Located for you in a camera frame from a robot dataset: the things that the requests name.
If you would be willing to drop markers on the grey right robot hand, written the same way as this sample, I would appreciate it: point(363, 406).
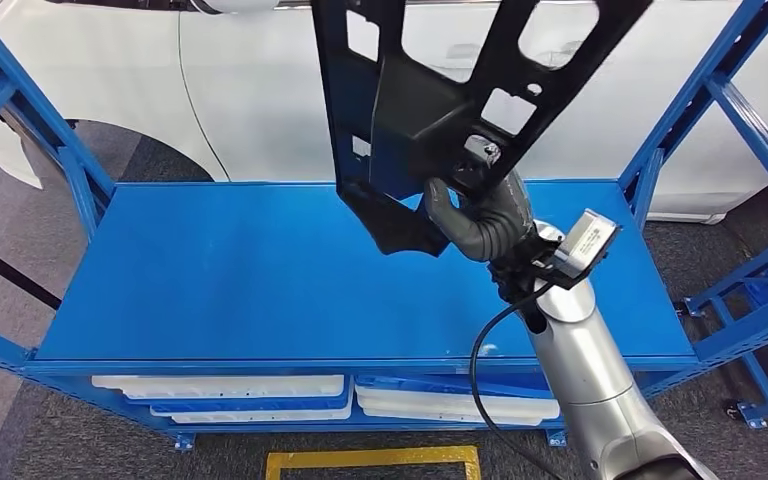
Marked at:
point(440, 202)

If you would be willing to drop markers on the blue plastic bin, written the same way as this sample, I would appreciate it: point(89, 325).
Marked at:
point(251, 405)
point(424, 383)

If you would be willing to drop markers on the yellow tape floor square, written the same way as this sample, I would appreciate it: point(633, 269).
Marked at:
point(371, 457)

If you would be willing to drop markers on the black plastic panel part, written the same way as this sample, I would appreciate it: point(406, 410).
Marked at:
point(417, 119)

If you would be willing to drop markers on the white car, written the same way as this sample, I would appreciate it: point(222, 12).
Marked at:
point(258, 99)

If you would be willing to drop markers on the black pole stand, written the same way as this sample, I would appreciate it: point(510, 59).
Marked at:
point(10, 272)

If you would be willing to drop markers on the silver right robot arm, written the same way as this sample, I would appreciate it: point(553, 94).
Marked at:
point(576, 358)

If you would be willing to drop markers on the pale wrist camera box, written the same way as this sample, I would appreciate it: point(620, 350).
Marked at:
point(586, 242)

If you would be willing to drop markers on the blue metal shelf rack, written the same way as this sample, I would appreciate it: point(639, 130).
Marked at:
point(291, 278)

